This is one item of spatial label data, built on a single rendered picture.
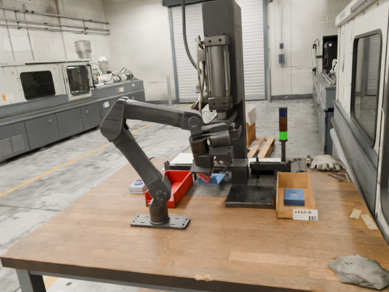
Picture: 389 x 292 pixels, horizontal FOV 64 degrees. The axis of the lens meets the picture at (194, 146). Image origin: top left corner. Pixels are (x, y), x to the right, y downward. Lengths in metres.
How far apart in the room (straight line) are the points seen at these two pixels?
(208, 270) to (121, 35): 11.57
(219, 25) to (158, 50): 10.17
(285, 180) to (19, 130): 5.58
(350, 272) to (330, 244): 0.14
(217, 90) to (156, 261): 0.70
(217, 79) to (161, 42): 10.22
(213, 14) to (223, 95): 0.33
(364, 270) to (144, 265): 0.55
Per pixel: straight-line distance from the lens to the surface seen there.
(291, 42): 10.47
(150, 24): 11.66
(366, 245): 1.02
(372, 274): 0.88
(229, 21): 1.36
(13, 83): 6.44
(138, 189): 1.37
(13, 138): 6.32
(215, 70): 1.28
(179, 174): 1.41
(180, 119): 0.95
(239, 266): 0.88
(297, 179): 1.31
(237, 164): 1.36
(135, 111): 0.97
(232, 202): 1.16
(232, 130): 1.29
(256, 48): 10.50
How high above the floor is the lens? 1.42
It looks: 15 degrees down
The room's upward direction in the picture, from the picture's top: 5 degrees counter-clockwise
